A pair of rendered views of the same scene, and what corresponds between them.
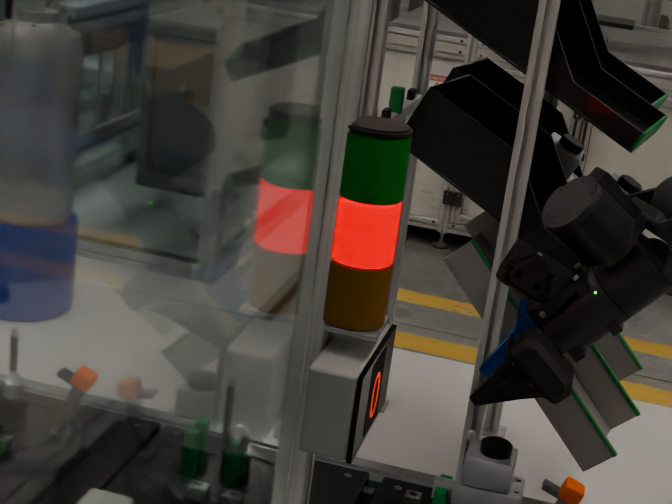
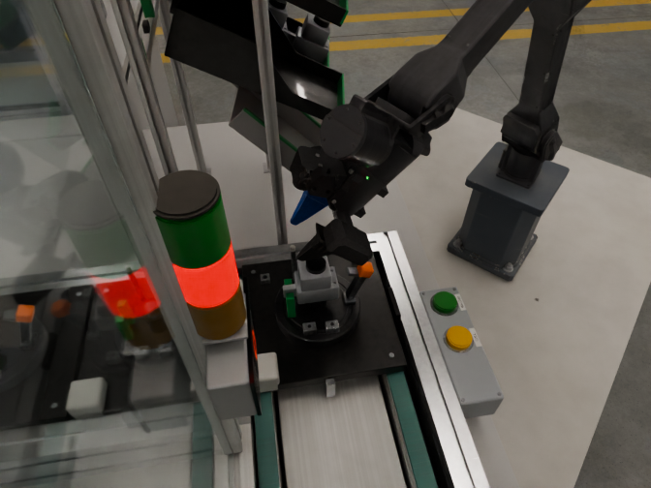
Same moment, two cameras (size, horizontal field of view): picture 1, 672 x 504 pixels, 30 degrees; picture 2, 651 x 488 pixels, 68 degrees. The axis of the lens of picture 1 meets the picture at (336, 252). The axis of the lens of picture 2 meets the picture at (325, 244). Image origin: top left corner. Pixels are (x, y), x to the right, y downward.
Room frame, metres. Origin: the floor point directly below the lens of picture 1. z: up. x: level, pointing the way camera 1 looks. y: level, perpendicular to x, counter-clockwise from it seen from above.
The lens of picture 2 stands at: (0.64, -0.02, 1.64)
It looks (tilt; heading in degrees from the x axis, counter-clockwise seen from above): 48 degrees down; 338
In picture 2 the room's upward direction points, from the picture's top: straight up
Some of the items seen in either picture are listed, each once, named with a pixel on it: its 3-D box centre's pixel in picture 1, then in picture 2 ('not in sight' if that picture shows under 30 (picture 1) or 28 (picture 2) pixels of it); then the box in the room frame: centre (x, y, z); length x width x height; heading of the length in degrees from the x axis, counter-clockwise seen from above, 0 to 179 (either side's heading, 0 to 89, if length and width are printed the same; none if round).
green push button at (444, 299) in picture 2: not in sight; (444, 303); (1.01, -0.38, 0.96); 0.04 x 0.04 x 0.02
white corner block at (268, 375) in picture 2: not in sight; (263, 373); (0.99, -0.06, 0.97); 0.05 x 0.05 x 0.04; 78
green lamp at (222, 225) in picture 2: (374, 164); (192, 222); (0.91, -0.02, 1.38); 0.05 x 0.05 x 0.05
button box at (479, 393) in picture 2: not in sight; (454, 349); (0.94, -0.37, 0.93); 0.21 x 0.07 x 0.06; 168
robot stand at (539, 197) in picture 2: not in sight; (504, 212); (1.16, -0.61, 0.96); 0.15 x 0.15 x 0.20; 32
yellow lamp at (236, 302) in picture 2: (356, 289); (214, 301); (0.91, -0.02, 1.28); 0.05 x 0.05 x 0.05
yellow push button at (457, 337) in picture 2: not in sight; (458, 339); (0.94, -0.37, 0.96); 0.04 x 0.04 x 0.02
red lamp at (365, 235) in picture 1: (365, 227); (204, 265); (0.91, -0.02, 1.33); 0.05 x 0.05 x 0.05
